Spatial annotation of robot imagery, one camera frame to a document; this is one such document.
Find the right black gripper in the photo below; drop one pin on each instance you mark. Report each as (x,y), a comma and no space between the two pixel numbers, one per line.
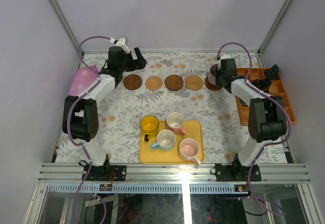
(218,71)

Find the pink mug cream inside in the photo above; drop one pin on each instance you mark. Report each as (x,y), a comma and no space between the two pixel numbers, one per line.
(175,122)

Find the yellow glass mug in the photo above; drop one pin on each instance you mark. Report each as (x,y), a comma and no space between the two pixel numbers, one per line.
(149,127)

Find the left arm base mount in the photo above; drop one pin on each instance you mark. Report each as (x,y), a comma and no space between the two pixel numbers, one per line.
(107,172)

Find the light blue mug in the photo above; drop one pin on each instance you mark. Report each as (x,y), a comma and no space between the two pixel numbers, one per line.
(165,141)

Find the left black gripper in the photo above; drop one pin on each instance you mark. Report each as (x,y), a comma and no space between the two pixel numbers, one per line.
(135,60)

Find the purple mug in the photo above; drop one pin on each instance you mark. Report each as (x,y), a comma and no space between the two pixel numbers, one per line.
(212,73)

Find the yellow plastic tray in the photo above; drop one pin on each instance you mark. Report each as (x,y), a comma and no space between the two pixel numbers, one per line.
(172,157)

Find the dark rolled item far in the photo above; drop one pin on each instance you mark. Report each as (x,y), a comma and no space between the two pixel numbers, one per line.
(272,73)

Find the dark rolled item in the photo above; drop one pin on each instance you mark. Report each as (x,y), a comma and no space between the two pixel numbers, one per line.
(243,103)
(262,84)
(272,73)

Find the orange wooden compartment box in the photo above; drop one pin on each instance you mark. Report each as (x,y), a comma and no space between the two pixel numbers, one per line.
(277,88)

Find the brown wooden coaster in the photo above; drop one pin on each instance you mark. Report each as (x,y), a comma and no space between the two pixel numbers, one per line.
(211,86)
(132,82)
(174,82)

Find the pink mug front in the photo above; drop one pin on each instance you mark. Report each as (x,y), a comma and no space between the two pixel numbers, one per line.
(189,150)

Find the pink star cloth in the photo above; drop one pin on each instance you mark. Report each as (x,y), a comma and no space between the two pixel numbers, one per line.
(84,79)

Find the aluminium front rail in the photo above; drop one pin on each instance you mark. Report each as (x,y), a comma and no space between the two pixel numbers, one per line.
(171,179)

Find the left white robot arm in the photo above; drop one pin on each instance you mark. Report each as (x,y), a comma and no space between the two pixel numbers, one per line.
(80,116)

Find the woven rattan coaster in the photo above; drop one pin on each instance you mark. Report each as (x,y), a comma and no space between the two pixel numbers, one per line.
(154,83)
(194,82)

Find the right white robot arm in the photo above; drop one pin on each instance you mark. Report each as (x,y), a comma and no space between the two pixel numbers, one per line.
(267,120)

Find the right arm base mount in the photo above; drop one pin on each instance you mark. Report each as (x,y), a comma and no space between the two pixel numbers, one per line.
(236,172)

